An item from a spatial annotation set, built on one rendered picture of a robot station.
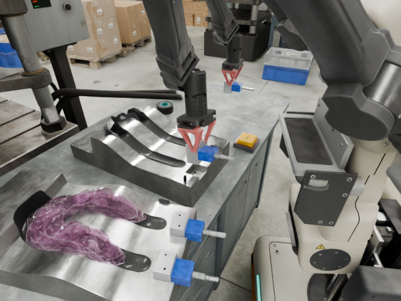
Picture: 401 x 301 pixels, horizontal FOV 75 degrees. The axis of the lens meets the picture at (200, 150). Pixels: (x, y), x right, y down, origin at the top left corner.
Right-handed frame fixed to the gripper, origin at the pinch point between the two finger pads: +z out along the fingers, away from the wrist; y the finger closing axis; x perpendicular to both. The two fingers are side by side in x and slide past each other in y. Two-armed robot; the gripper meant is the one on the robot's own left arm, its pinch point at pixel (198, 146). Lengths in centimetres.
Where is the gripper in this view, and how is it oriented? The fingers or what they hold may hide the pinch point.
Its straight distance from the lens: 71.5
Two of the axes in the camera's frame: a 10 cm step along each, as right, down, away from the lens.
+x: 8.7, 1.7, -4.6
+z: 0.5, 9.1, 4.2
